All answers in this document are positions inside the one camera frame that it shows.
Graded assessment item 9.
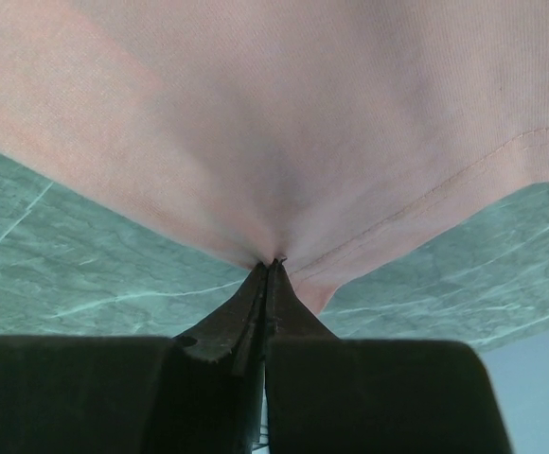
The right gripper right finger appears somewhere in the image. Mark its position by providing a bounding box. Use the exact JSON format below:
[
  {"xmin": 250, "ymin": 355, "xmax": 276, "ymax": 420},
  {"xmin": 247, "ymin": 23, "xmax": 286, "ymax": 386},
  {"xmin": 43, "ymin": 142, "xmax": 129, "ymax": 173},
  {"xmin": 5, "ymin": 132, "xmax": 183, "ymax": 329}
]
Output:
[{"xmin": 265, "ymin": 261, "xmax": 512, "ymax": 453}]

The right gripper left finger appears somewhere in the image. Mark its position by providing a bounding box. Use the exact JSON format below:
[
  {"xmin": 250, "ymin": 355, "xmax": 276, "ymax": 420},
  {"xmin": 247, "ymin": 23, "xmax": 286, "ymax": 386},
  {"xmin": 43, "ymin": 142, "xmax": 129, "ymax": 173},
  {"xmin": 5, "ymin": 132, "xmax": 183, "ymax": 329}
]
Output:
[{"xmin": 0, "ymin": 265, "xmax": 268, "ymax": 453}]

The pink t shirt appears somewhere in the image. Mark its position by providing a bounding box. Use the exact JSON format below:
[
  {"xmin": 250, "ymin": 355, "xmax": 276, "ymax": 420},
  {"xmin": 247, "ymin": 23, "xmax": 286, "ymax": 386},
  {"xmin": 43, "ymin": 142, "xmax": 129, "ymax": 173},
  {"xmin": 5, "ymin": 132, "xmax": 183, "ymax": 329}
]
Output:
[{"xmin": 0, "ymin": 1, "xmax": 549, "ymax": 312}]

